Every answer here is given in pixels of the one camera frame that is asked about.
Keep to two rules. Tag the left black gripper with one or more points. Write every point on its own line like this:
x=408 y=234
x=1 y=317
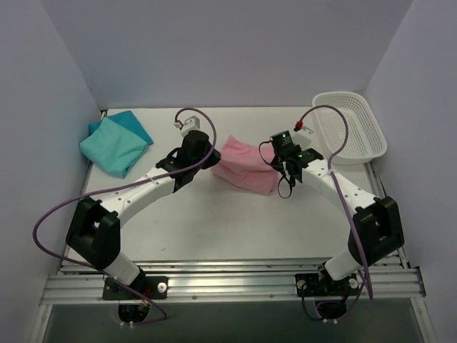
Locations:
x=213 y=156

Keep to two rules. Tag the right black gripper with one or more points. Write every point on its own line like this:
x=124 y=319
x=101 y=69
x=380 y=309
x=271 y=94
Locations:
x=285 y=170

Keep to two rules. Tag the pink t shirt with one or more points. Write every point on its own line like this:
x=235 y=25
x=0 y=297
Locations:
x=241 y=165

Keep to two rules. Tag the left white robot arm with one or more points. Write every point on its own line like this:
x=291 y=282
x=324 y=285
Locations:
x=95 y=230

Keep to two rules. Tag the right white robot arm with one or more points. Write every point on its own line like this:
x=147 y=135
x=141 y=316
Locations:
x=375 y=223

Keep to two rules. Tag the teal folded t shirt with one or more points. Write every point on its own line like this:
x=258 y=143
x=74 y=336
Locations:
x=116 y=143

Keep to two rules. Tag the white plastic basket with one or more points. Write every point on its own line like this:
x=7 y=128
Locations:
x=345 y=112

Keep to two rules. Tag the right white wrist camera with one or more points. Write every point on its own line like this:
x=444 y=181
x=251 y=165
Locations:
x=302 y=134

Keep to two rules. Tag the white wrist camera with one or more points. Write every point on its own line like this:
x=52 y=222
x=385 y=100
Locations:
x=190 y=124
x=302 y=134

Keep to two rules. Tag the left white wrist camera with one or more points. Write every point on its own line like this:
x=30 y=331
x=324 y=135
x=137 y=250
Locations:
x=190 y=124

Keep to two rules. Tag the aluminium rail frame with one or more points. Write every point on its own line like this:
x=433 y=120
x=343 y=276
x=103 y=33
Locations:
x=218 y=246

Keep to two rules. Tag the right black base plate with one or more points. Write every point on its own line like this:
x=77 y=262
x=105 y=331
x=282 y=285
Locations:
x=317 y=285

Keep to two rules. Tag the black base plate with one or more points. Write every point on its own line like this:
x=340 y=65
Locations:
x=153 y=287
x=317 y=285

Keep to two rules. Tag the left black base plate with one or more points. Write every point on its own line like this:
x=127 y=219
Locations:
x=153 y=287

